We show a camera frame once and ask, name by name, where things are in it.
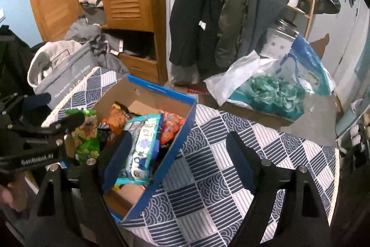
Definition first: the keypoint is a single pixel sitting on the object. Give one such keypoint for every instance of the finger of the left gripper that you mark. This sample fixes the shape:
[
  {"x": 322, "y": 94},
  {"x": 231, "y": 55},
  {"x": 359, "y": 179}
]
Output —
[
  {"x": 65, "y": 126},
  {"x": 35, "y": 101}
]

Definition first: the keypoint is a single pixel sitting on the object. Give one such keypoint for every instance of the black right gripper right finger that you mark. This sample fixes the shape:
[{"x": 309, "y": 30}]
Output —
[{"x": 302, "y": 222}]

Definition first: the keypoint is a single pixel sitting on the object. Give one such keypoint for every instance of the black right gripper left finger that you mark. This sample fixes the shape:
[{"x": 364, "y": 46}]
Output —
[{"x": 93, "y": 180}]

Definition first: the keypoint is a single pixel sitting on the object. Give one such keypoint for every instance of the green chips bag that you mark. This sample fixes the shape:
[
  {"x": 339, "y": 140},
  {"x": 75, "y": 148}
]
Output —
[{"x": 86, "y": 138}]

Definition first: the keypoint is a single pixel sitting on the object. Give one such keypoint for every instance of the teal snack pouch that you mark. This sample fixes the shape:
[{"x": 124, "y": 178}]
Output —
[{"x": 145, "y": 131}]

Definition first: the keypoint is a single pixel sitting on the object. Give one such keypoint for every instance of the blue cardboard box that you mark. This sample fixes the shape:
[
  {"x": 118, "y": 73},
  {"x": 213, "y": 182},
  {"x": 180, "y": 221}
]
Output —
[{"x": 98, "y": 92}]

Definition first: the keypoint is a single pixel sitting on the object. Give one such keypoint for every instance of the orange red snack bag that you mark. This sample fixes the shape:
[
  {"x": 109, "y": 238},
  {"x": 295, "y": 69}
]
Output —
[{"x": 171, "y": 124}]

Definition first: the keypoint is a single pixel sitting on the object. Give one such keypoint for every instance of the person's left hand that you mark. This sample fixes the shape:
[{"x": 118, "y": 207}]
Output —
[{"x": 14, "y": 194}]

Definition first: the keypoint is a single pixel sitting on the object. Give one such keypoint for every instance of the grey tote bag with text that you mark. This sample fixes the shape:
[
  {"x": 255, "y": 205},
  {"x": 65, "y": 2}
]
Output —
[{"x": 58, "y": 67}]

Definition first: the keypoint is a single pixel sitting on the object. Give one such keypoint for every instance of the orange snack packet in box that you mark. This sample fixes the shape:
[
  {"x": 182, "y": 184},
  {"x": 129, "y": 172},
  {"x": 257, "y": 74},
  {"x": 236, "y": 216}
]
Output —
[{"x": 114, "y": 124}]

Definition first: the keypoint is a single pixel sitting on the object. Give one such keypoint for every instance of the pile of grey clothes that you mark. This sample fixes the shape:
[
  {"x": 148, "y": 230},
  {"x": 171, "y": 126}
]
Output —
[{"x": 88, "y": 30}]

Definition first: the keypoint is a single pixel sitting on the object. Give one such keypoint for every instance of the blue white patterned tablecloth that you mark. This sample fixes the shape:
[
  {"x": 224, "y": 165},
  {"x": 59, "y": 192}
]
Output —
[{"x": 197, "y": 199}]

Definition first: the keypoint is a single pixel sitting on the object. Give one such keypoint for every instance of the teal shoe rack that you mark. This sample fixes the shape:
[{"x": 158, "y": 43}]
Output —
[{"x": 351, "y": 127}]

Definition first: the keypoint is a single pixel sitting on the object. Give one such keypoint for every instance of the teal box with green stuffing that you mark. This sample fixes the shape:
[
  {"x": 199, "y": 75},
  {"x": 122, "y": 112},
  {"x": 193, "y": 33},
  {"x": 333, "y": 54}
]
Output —
[{"x": 271, "y": 95}]

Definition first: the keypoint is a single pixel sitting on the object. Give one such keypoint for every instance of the white plastic bag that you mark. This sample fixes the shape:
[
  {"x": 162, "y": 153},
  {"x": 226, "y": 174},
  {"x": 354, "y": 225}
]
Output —
[{"x": 222, "y": 85}]

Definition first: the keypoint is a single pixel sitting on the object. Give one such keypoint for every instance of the black hanging jacket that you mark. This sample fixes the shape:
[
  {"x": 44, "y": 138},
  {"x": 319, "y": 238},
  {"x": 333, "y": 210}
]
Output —
[{"x": 194, "y": 28}]

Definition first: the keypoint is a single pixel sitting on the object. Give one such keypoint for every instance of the blue clear plastic bag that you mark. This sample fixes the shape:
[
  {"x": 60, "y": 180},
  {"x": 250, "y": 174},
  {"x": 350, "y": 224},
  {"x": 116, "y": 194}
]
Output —
[{"x": 302, "y": 66}]

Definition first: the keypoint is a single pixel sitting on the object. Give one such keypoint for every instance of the white patterned canister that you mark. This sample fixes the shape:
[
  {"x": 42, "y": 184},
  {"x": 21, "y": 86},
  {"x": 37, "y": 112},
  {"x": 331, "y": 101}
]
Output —
[{"x": 279, "y": 39}]

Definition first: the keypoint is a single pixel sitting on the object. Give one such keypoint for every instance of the olive green hanging coat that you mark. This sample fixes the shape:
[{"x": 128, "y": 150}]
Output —
[{"x": 230, "y": 25}]

